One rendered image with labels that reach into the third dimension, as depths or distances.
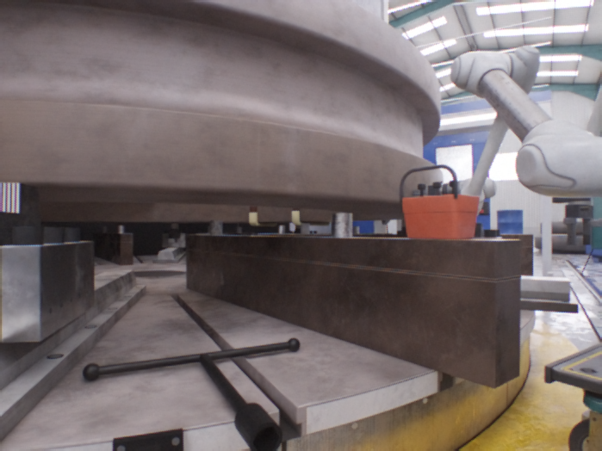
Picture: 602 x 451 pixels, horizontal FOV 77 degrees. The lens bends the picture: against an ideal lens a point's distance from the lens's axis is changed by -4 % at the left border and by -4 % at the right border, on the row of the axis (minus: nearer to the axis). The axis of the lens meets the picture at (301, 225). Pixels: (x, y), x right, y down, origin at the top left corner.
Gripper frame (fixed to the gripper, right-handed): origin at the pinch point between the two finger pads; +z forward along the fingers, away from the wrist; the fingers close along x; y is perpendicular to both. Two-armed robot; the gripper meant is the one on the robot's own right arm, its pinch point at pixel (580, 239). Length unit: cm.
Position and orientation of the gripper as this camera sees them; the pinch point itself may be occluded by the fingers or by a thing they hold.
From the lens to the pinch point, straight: 177.3
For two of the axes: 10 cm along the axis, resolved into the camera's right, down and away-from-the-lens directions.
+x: 8.5, 0.1, 5.3
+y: 5.3, -0.1, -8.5
